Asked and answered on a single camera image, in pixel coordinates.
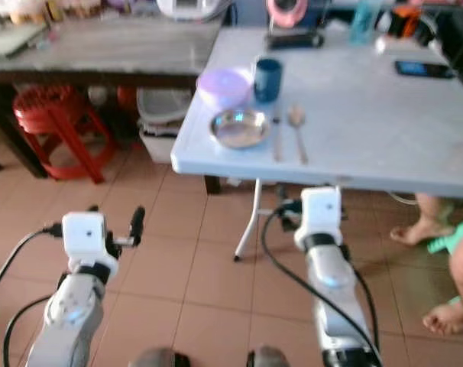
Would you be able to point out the metal spoon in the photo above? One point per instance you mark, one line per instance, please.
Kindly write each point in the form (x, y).
(296, 116)

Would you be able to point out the dark blue cup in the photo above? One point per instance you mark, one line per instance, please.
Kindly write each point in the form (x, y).
(267, 79)

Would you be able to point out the green cloth garment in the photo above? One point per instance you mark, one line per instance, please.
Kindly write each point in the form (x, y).
(453, 237)

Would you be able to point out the white plastic basin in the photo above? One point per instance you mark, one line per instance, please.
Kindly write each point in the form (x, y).
(161, 107)

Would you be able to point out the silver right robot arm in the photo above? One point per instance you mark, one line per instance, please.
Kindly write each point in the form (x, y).
(331, 283)

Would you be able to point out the grey right robot leg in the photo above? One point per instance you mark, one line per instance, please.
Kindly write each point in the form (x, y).
(268, 358)

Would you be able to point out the red plastic stool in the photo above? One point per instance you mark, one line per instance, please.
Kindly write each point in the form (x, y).
(48, 111)

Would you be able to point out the small red plastic object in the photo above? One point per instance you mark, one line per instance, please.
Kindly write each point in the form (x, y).
(126, 98)

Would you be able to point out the round metal plate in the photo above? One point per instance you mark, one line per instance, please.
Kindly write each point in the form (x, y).
(239, 128)

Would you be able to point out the black smartphone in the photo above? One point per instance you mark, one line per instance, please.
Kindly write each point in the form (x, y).
(422, 69)

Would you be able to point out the white plastic box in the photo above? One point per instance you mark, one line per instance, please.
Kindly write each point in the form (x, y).
(159, 145)

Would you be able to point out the purple plastic bowl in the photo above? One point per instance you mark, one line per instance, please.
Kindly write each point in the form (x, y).
(222, 86)

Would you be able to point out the grey robot leg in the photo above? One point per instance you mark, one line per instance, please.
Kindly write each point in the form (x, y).
(155, 359)
(268, 358)

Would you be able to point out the green flat board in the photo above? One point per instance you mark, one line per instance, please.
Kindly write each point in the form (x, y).
(10, 40)

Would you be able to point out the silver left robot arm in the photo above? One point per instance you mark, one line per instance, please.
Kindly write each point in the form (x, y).
(67, 321)

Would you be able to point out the pink round object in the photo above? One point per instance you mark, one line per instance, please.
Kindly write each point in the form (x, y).
(286, 22)

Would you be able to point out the grey left robot leg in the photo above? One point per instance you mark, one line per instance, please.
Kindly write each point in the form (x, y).
(155, 359)

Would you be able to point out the teal translucent cup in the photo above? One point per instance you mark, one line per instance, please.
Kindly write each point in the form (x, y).
(365, 23)

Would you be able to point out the person's bare foot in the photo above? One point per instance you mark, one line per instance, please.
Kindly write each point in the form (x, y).
(419, 228)
(449, 317)

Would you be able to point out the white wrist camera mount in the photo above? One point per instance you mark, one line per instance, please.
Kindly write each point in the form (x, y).
(319, 210)
(85, 237)

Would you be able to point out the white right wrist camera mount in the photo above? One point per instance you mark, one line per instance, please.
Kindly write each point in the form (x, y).
(319, 210)

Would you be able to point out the orange and black object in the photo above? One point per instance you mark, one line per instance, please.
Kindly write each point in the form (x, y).
(405, 19)

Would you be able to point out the grey topped wooden table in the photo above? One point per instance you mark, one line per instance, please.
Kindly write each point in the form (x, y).
(109, 50)

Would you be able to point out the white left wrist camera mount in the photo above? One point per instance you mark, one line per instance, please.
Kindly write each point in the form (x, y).
(85, 237)

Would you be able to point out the white folding table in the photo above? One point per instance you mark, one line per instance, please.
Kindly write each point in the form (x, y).
(361, 115)

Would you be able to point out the white metal table leg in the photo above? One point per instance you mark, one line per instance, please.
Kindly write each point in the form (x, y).
(249, 222)

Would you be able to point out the black flat oblong device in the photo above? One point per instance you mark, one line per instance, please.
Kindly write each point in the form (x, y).
(295, 40)

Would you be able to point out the white rice cooker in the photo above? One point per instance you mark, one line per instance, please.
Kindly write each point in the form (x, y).
(189, 8)

